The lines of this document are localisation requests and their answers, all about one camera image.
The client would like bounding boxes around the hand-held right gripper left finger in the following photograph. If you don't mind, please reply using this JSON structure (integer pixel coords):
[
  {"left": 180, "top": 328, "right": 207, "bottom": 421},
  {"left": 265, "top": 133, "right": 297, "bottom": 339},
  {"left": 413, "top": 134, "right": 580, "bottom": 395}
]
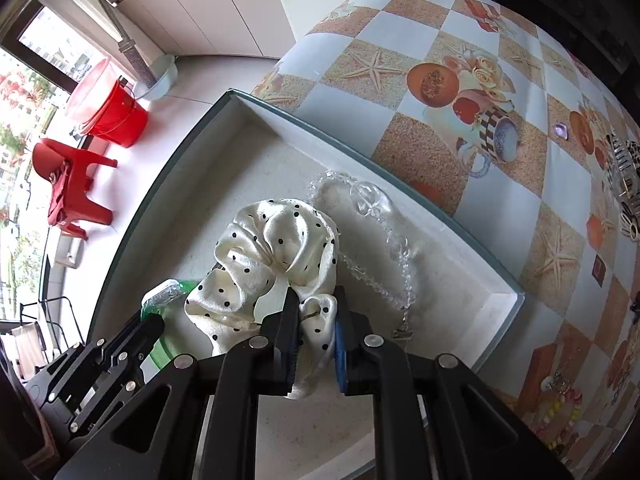
[{"left": 52, "top": 285, "right": 303, "bottom": 480}]

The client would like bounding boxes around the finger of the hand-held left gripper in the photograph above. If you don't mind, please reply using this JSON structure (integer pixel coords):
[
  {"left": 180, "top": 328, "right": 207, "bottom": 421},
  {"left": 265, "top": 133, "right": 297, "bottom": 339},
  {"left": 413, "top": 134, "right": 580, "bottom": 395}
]
[
  {"left": 69, "top": 354, "right": 147, "bottom": 435},
  {"left": 92, "top": 313, "right": 166, "bottom": 368}
]

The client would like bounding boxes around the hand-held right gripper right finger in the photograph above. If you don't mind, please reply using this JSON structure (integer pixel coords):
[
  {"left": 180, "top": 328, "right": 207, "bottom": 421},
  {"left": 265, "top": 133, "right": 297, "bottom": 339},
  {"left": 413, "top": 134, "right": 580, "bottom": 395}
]
[{"left": 332, "top": 285, "right": 576, "bottom": 480}]

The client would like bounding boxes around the white polka dot scrunchie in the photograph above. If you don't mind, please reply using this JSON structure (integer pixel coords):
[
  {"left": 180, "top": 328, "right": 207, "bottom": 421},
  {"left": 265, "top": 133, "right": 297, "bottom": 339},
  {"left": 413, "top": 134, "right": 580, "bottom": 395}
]
[{"left": 184, "top": 199, "right": 341, "bottom": 401}]

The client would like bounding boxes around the white shallow tray box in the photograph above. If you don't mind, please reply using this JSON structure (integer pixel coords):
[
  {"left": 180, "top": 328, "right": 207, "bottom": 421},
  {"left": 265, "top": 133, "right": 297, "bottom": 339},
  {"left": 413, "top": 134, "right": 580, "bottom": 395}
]
[{"left": 85, "top": 89, "right": 526, "bottom": 476}]

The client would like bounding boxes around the black metal rack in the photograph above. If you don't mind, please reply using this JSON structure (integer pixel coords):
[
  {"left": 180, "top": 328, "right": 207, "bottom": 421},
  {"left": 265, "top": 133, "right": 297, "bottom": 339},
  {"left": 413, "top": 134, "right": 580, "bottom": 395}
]
[{"left": 0, "top": 297, "right": 73, "bottom": 366}]

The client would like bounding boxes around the green translucent bangle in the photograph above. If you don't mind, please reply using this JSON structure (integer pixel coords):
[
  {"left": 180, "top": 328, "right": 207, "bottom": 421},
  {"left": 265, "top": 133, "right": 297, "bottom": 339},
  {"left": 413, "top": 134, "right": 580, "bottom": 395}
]
[{"left": 140, "top": 278, "right": 201, "bottom": 376}]

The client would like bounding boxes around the white plastic box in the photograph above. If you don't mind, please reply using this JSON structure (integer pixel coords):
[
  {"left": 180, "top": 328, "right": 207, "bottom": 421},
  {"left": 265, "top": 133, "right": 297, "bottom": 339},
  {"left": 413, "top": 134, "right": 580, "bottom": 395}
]
[{"left": 50, "top": 239, "right": 84, "bottom": 270}]

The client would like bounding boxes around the red plastic stool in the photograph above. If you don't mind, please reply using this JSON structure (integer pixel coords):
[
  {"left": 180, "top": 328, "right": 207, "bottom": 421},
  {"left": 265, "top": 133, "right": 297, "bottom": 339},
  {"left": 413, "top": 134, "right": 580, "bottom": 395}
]
[{"left": 31, "top": 137, "right": 118, "bottom": 241}]

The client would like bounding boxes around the red plastic bucket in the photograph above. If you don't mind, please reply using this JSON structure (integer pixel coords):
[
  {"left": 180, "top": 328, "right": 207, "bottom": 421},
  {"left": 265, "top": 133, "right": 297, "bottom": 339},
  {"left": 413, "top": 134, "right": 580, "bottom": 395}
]
[{"left": 80, "top": 79, "right": 150, "bottom": 148}]

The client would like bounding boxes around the clear plastic lid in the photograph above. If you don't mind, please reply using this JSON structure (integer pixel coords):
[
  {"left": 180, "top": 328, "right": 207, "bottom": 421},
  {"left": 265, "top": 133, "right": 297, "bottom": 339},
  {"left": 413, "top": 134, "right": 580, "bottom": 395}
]
[{"left": 64, "top": 57, "right": 118, "bottom": 126}]

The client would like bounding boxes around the pale blue basin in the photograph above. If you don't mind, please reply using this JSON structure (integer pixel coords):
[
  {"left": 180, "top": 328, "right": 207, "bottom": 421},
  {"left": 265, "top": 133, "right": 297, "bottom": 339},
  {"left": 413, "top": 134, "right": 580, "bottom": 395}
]
[{"left": 132, "top": 55, "right": 178, "bottom": 101}]

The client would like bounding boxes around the beige and black hair clip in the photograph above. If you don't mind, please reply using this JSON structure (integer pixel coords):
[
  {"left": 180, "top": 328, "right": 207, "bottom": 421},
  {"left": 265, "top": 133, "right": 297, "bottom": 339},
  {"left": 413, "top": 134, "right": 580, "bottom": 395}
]
[{"left": 620, "top": 205, "right": 640, "bottom": 241}]

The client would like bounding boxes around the checkered printed tablecloth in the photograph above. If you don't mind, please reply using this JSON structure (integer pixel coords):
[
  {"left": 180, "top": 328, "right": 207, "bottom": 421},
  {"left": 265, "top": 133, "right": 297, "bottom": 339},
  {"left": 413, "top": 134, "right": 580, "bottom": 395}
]
[{"left": 250, "top": 0, "right": 640, "bottom": 480}]

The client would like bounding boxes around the white cabinet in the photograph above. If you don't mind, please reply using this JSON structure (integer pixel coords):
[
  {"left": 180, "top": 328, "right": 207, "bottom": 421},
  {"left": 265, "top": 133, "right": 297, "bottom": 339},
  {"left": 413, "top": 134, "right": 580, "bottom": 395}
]
[{"left": 95, "top": 0, "right": 296, "bottom": 58}]

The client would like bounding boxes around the silver claw hair clip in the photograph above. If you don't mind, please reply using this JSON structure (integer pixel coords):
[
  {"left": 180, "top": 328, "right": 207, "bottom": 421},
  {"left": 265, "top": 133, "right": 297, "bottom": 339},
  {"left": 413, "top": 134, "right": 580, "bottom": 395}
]
[{"left": 607, "top": 132, "right": 640, "bottom": 201}]

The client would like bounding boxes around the dark wooden furniture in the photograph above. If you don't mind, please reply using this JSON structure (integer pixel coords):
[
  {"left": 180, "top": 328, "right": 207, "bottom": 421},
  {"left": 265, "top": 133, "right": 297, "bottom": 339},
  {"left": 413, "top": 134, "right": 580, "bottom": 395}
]
[{"left": 500, "top": 0, "right": 640, "bottom": 93}]

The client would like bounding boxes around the clear crystal bead chain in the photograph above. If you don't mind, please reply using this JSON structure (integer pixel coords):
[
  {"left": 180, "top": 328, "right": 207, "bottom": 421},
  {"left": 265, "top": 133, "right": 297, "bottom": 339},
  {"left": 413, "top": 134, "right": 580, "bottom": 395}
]
[{"left": 306, "top": 170, "right": 418, "bottom": 342}]

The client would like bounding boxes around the grey mop handle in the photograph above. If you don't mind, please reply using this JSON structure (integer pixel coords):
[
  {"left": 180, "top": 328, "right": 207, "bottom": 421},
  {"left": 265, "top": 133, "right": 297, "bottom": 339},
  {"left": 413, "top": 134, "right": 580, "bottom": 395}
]
[{"left": 92, "top": 0, "right": 157, "bottom": 88}]

